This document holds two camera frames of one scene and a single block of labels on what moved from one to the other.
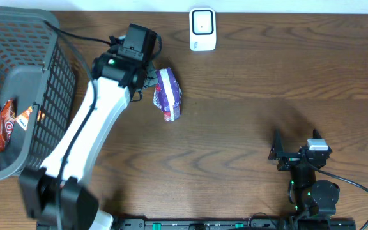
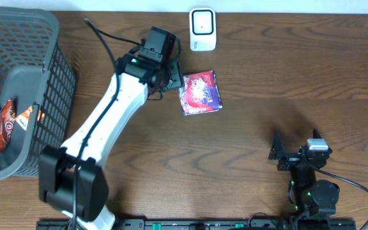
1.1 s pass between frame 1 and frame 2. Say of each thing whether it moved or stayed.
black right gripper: stayed
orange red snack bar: stayed
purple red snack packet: moved
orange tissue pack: stayed
